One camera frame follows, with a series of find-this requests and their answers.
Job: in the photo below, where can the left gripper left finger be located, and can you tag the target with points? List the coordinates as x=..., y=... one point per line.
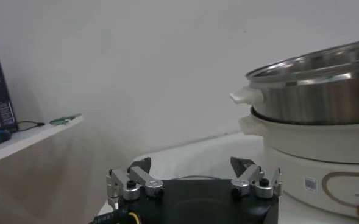
x=142, y=178

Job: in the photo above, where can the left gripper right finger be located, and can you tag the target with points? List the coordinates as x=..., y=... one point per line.
x=249, y=176

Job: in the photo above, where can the glass pot lid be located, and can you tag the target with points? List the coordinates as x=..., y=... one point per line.
x=197, y=176

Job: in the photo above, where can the stainless steel steamer basket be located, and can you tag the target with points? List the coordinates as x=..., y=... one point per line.
x=319, y=100

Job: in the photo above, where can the cream electric cooker base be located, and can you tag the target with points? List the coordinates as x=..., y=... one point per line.
x=304, y=140

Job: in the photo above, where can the green grey card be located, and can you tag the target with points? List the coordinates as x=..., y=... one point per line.
x=65, y=119

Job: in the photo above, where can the white side table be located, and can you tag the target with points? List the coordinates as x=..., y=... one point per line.
x=23, y=140

